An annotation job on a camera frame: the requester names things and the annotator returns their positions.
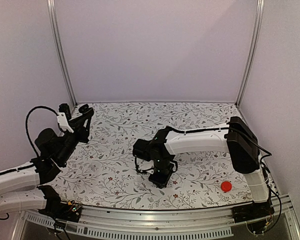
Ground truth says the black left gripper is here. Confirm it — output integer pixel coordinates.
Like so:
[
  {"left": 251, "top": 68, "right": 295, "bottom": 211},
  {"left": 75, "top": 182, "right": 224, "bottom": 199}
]
[{"left": 56, "top": 114, "right": 91, "bottom": 166}]

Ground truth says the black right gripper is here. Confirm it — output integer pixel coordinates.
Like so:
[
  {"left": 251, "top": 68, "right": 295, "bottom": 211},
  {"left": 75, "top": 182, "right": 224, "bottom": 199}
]
[{"left": 147, "top": 158, "right": 174, "bottom": 190}]

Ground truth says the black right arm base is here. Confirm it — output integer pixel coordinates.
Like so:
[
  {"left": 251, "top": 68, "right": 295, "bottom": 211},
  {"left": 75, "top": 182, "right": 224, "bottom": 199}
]
[{"left": 231, "top": 200, "right": 275, "bottom": 223}]

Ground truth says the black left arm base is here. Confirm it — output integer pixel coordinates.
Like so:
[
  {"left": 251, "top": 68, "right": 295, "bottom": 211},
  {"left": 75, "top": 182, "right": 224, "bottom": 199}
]
[{"left": 38, "top": 185, "right": 82, "bottom": 223}]

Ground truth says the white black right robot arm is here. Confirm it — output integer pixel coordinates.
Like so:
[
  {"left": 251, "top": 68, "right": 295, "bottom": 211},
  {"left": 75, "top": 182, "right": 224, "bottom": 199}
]
[{"left": 132, "top": 116, "right": 270, "bottom": 218}]

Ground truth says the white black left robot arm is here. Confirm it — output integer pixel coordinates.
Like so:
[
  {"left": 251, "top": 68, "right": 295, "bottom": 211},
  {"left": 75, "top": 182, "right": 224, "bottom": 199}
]
[{"left": 0, "top": 103, "right": 94, "bottom": 223}]

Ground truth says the floral patterned table mat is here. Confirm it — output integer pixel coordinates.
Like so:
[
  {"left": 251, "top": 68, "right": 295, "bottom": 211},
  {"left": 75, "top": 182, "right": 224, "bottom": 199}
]
[{"left": 50, "top": 102, "right": 253, "bottom": 210}]

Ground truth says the red round bottle cap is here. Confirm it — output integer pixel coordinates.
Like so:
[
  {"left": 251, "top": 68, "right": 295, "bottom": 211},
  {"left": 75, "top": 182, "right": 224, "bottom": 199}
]
[{"left": 220, "top": 181, "right": 233, "bottom": 193}]

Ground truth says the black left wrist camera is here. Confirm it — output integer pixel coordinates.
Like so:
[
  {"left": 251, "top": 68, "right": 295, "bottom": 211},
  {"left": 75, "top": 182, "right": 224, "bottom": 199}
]
[{"left": 58, "top": 103, "right": 72, "bottom": 120}]

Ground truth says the white left camera bracket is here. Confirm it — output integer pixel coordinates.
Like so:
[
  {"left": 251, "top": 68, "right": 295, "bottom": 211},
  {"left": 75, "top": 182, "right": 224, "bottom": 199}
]
[{"left": 56, "top": 112, "right": 74, "bottom": 134}]

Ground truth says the black braided right cable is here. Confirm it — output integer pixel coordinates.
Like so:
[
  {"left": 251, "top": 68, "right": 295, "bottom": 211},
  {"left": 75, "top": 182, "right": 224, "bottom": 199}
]
[{"left": 133, "top": 154, "right": 156, "bottom": 175}]

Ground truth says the black braided cable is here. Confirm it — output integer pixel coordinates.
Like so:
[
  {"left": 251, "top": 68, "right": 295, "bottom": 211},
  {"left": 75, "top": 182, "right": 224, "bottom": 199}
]
[
  {"left": 24, "top": 105, "right": 59, "bottom": 156},
  {"left": 133, "top": 154, "right": 156, "bottom": 175}
]

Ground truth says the black braided left cable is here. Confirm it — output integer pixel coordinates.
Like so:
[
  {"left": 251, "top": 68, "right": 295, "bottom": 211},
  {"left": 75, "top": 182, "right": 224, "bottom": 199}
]
[{"left": 24, "top": 105, "right": 59, "bottom": 156}]

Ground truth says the aluminium front rail frame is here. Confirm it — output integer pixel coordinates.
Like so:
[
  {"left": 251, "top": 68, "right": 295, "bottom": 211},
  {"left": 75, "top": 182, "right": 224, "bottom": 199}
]
[{"left": 12, "top": 195, "right": 300, "bottom": 240}]

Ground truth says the aluminium back left post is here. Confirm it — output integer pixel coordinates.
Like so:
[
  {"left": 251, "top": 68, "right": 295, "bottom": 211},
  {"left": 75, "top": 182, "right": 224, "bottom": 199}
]
[{"left": 46, "top": 0, "right": 78, "bottom": 106}]

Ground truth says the aluminium post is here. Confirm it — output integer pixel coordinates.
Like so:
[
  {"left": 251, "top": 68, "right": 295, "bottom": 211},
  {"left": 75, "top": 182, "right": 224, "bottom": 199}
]
[
  {"left": 235, "top": 0, "right": 265, "bottom": 109},
  {"left": 46, "top": 0, "right": 78, "bottom": 106}
]

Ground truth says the aluminium back right post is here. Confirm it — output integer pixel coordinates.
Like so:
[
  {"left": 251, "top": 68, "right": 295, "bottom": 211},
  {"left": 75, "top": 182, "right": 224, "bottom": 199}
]
[{"left": 235, "top": 0, "right": 265, "bottom": 109}]

